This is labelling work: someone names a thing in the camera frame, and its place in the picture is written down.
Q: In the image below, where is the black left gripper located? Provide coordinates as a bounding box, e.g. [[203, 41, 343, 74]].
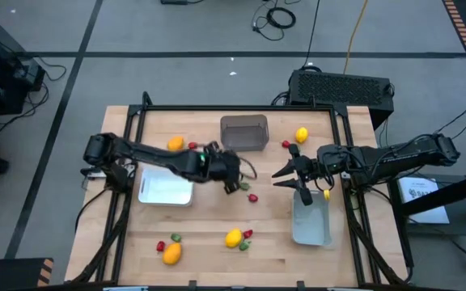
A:
[[205, 141, 243, 196]]

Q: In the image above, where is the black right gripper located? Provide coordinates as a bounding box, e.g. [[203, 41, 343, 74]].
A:
[[270, 143, 328, 207]]

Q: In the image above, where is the yellow lemon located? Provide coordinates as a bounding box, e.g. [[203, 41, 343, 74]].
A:
[[294, 126, 310, 145], [224, 228, 244, 249]]

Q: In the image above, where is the orange mango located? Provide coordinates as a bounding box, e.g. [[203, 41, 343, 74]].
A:
[[167, 136, 185, 152], [162, 242, 183, 266]]

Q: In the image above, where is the grey translucent plastic basket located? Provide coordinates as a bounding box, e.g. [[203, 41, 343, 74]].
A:
[[219, 114, 270, 153]]

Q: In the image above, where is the white plastic basket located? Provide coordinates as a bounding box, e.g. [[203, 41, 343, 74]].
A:
[[291, 188, 333, 247], [138, 166, 195, 207]]

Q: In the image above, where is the black computer case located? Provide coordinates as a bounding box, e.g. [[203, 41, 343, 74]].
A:
[[288, 69, 395, 130]]

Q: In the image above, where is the white printed paper sheet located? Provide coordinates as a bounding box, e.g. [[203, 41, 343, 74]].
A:
[[397, 176, 451, 225]]

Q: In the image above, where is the black diagonal bar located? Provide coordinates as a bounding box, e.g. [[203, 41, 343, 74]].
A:
[[400, 168, 466, 217]]

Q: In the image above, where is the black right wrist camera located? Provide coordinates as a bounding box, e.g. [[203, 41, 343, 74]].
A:
[[317, 144, 346, 171]]

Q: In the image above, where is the black aluminium table frame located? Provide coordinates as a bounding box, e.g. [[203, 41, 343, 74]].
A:
[[69, 91, 410, 286]]

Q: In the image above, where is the black hanging cable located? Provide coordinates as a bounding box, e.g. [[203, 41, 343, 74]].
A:
[[300, 0, 322, 70]]

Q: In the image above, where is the yellow hanging cable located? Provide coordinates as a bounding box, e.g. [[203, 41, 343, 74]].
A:
[[342, 0, 370, 74]]

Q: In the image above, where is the coiled black floor cable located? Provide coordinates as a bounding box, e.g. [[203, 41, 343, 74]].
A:
[[251, 0, 298, 42]]

